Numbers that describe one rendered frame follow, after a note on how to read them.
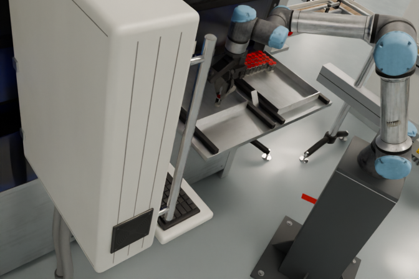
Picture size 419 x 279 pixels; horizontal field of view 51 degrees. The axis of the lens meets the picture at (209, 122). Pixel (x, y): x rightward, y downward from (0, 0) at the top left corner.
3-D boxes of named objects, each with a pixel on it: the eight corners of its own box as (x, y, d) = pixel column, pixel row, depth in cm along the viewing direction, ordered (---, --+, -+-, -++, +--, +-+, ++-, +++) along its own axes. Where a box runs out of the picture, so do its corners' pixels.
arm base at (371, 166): (397, 164, 179) (409, 146, 173) (389, 185, 168) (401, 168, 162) (362, 146, 183) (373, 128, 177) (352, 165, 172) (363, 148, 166)
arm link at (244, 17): (255, 17, 140) (231, 9, 141) (247, 47, 147) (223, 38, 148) (262, 9, 146) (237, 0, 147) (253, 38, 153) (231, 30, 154)
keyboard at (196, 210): (98, 146, 151) (99, 141, 149) (134, 134, 159) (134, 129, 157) (163, 231, 130) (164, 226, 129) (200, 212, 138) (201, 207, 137)
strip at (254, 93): (247, 103, 174) (250, 91, 170) (252, 101, 176) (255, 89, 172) (271, 124, 167) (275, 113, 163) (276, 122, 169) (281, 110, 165)
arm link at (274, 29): (293, 20, 148) (263, 10, 149) (286, 34, 139) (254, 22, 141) (286, 40, 153) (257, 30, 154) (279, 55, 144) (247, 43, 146)
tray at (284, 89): (221, 68, 189) (222, 62, 186) (263, 56, 204) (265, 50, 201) (275, 116, 171) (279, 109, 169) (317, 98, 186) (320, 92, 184)
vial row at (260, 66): (239, 75, 187) (241, 66, 184) (267, 66, 198) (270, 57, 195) (242, 78, 186) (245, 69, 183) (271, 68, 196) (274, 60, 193)
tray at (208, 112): (142, 75, 174) (143, 68, 171) (194, 61, 189) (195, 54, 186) (194, 127, 156) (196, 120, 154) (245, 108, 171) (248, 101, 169)
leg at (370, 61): (318, 139, 296) (368, 42, 246) (327, 135, 301) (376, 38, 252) (328, 147, 291) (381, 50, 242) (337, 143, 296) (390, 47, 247)
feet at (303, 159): (295, 157, 288) (303, 142, 279) (340, 134, 317) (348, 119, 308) (305, 165, 284) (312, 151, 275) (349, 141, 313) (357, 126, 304)
